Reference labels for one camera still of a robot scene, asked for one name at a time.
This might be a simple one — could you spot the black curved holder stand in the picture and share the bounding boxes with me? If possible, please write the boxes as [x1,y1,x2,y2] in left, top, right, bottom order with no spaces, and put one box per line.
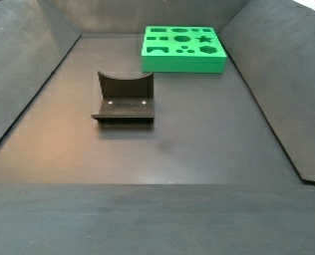
[92,72,155,122]

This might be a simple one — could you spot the green shape sorter block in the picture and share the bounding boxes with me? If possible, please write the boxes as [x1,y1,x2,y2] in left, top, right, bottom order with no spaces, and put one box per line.
[142,26,226,74]

